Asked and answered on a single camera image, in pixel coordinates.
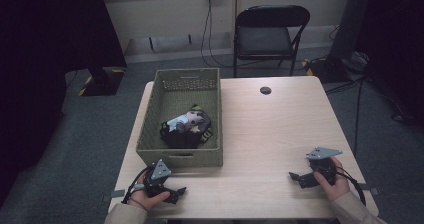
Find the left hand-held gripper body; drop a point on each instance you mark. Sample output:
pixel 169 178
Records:
pixel 160 170

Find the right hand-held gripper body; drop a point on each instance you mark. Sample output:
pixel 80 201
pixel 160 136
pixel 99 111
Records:
pixel 322 165

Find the dark camouflage print cloth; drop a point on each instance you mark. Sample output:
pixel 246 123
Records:
pixel 186 130

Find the green woven basket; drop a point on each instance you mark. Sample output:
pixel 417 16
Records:
pixel 181 100

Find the person's left hand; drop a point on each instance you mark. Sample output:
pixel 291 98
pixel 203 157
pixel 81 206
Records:
pixel 146 202

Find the person's right hand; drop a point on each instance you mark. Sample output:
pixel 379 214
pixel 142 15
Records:
pixel 336 190

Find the grey tape strip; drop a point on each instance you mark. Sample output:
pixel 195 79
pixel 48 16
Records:
pixel 371 189
pixel 115 194

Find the black round table grommet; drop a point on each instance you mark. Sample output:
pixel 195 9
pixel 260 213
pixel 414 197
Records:
pixel 265 90

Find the black stand base yellow tape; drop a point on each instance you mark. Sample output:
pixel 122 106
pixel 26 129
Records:
pixel 328 69
pixel 103 82

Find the black folding chair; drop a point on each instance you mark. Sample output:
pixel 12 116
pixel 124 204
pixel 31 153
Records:
pixel 266 39

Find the black curtain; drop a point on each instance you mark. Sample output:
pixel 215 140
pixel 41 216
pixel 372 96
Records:
pixel 40 67
pixel 396 34

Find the grey post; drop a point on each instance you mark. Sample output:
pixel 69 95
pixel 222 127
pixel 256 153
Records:
pixel 350 20

